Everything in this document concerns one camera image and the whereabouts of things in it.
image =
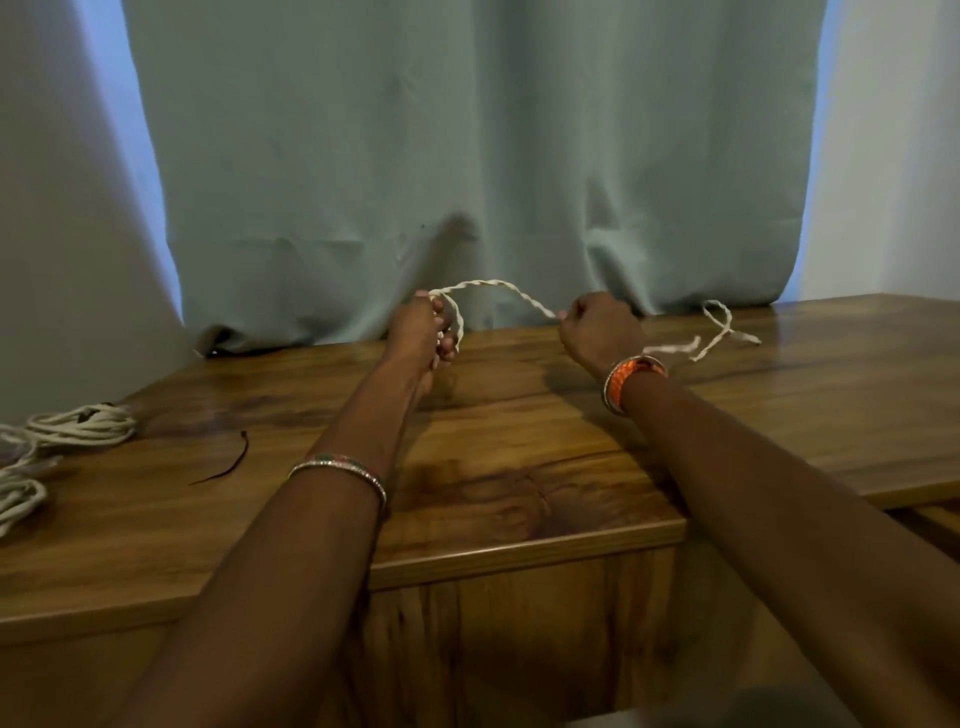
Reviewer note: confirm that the person's right hand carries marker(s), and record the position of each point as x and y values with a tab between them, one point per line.
600	334

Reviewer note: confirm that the person's left hand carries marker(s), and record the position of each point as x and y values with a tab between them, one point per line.
416	337

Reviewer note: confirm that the short black twist tie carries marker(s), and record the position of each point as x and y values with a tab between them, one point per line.
238	461

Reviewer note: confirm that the person's left forearm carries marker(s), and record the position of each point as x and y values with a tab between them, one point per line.
262	600

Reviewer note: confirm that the person's right forearm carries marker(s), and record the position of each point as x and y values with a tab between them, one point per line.
810	555

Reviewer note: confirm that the wooden drawer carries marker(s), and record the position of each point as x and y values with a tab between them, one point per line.
930	525

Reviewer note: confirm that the silver beaded bangle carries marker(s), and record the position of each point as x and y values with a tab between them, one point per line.
341	466

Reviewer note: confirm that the wooden desk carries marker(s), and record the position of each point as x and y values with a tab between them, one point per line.
525	480

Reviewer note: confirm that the teal fabric curtain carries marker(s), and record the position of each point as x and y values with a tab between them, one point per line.
487	112

